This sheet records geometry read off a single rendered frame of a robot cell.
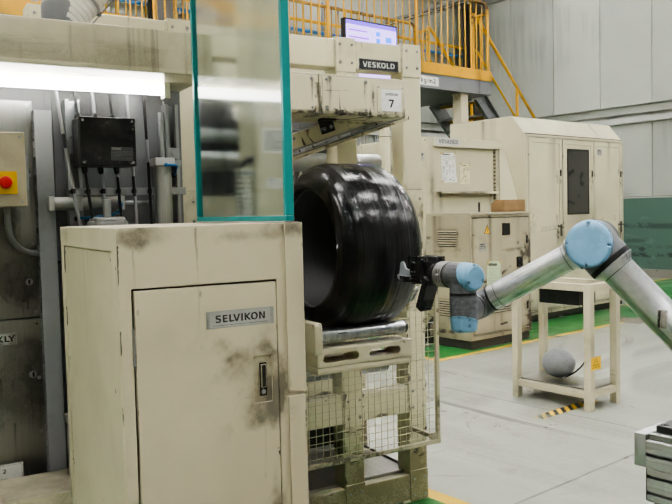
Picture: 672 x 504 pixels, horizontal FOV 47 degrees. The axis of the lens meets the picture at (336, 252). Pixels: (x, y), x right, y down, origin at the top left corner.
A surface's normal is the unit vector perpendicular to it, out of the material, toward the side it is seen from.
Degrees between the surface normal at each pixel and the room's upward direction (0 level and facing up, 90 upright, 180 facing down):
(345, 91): 90
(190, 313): 90
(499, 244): 90
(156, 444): 90
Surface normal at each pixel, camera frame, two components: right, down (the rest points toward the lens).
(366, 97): 0.50, 0.04
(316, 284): 0.40, -0.54
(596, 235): -0.57, 0.00
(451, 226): -0.77, 0.05
